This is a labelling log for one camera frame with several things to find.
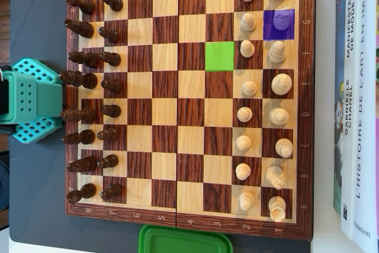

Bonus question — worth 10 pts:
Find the white wooden knight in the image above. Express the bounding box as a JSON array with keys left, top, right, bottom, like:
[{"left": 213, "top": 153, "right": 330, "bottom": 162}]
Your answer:
[
  {"left": 265, "top": 165, "right": 285, "bottom": 190},
  {"left": 272, "top": 6, "right": 293, "bottom": 31}
]

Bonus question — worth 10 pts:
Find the wooden folding chessboard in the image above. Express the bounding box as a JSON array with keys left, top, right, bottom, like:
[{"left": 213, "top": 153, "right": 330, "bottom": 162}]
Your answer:
[{"left": 65, "top": 0, "right": 315, "bottom": 242}]

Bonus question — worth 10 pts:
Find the dark wooden pawn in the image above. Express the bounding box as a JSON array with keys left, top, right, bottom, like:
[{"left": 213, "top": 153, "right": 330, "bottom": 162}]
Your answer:
[
  {"left": 101, "top": 79, "right": 124, "bottom": 93},
  {"left": 99, "top": 51, "right": 122, "bottom": 67},
  {"left": 101, "top": 0, "right": 124, "bottom": 12},
  {"left": 97, "top": 154, "right": 120, "bottom": 169},
  {"left": 100, "top": 183, "right": 123, "bottom": 201},
  {"left": 99, "top": 104, "right": 122, "bottom": 118},
  {"left": 97, "top": 127, "right": 120, "bottom": 141},
  {"left": 98, "top": 26, "right": 120, "bottom": 44}
]

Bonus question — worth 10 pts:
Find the white wooden king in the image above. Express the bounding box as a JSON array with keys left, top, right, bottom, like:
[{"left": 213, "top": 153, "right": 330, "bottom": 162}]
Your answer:
[{"left": 271, "top": 73, "right": 293, "bottom": 96}]

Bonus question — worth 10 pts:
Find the white wooden bishop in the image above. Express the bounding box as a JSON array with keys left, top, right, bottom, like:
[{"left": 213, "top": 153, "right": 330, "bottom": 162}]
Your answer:
[
  {"left": 268, "top": 40, "right": 287, "bottom": 64},
  {"left": 274, "top": 137, "right": 294, "bottom": 159}
]

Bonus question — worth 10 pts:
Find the dark wooden queen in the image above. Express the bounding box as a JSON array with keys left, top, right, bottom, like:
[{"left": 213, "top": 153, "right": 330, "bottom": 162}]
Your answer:
[{"left": 60, "top": 107, "right": 97, "bottom": 123}]

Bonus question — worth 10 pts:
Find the dark wooden bishop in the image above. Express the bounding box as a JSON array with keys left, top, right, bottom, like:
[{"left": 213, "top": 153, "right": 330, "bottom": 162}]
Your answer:
[
  {"left": 68, "top": 51, "right": 101, "bottom": 69},
  {"left": 62, "top": 129, "right": 96, "bottom": 146}
]

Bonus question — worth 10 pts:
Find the dark wooden king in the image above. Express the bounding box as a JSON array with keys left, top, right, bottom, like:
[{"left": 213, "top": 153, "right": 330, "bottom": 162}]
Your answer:
[{"left": 59, "top": 70, "right": 98, "bottom": 89}]

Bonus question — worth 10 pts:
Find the dark wooden knight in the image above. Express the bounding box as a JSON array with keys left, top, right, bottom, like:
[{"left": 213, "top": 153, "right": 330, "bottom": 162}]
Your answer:
[
  {"left": 66, "top": 156, "right": 98, "bottom": 174},
  {"left": 64, "top": 18, "right": 95, "bottom": 39}
]

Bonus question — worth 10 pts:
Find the white wooden rook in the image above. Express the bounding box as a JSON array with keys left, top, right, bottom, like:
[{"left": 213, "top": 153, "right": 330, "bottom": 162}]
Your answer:
[{"left": 268, "top": 196, "right": 287, "bottom": 223}]

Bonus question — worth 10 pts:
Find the green plastic container lid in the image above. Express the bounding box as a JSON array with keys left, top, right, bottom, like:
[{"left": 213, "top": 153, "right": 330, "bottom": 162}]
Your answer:
[{"left": 138, "top": 224, "right": 234, "bottom": 253}]

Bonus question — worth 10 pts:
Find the dark wooden rook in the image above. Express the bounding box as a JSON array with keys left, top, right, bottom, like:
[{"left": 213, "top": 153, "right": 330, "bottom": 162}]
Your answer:
[
  {"left": 65, "top": 0, "right": 96, "bottom": 15},
  {"left": 66, "top": 182, "right": 97, "bottom": 204}
]

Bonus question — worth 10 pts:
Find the white Gabrielle Chanel book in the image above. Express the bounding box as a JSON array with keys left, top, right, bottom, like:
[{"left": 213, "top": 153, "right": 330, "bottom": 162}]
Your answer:
[{"left": 340, "top": 0, "right": 356, "bottom": 241}]

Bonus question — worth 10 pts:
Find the dark grey table mat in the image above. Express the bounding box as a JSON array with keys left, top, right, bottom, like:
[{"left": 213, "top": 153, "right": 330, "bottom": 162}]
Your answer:
[{"left": 8, "top": 0, "right": 314, "bottom": 253}]

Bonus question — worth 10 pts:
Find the blue panda picture book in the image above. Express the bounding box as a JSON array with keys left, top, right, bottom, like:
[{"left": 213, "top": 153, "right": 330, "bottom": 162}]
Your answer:
[{"left": 333, "top": 0, "right": 347, "bottom": 215}]

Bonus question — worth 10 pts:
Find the stack of white books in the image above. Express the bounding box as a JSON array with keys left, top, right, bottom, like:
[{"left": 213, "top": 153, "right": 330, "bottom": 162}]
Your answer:
[{"left": 352, "top": 0, "right": 379, "bottom": 253}]

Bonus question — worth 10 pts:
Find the grey rolled strap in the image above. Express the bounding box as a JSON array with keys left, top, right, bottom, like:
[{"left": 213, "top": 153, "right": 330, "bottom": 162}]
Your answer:
[{"left": 0, "top": 160, "right": 10, "bottom": 212}]

